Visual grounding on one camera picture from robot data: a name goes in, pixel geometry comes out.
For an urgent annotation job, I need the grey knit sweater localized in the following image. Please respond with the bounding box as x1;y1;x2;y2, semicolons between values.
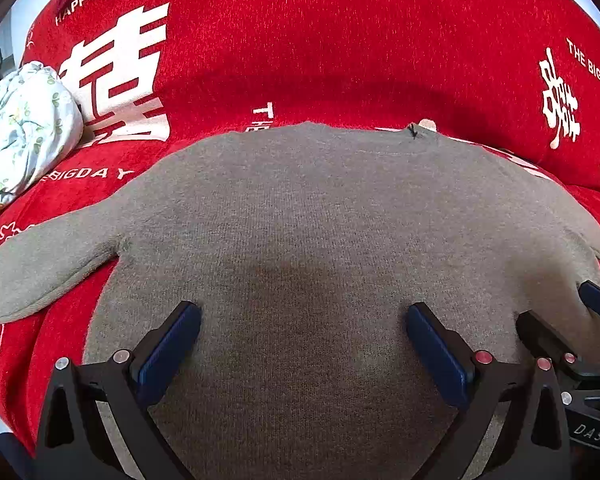
0;122;600;479

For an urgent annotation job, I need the white floral quilt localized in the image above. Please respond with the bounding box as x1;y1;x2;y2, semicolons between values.
0;62;83;213

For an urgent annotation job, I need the red wedding bedspread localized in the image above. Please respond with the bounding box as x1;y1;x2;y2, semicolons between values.
0;0;600;456

